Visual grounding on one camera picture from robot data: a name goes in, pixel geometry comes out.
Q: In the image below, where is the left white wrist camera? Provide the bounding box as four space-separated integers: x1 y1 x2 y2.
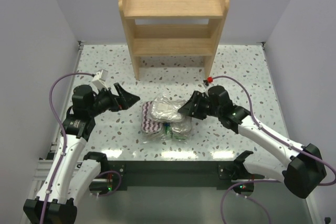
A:
91 69 108 91

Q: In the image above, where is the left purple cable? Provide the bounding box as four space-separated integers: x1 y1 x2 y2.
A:
39 72 96 224

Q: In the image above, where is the green sponge pack white label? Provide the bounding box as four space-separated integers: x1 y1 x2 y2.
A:
170 117 192 140

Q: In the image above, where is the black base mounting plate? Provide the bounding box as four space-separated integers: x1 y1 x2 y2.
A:
109 161 264 190

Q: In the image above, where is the wooden two-tier shelf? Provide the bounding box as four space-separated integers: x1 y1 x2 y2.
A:
118 0 230 79

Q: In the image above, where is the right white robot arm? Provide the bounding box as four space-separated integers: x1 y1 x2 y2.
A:
178 86 327 199

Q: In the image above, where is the purple wavy sponge pack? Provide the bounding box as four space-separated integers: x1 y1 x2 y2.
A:
150 96 186 123
141 101 163 135

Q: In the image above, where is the green heavy duty sponge pack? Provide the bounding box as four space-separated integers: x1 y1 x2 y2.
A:
163 122 172 138

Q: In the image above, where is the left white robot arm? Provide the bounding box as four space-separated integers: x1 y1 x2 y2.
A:
23 83 140 223

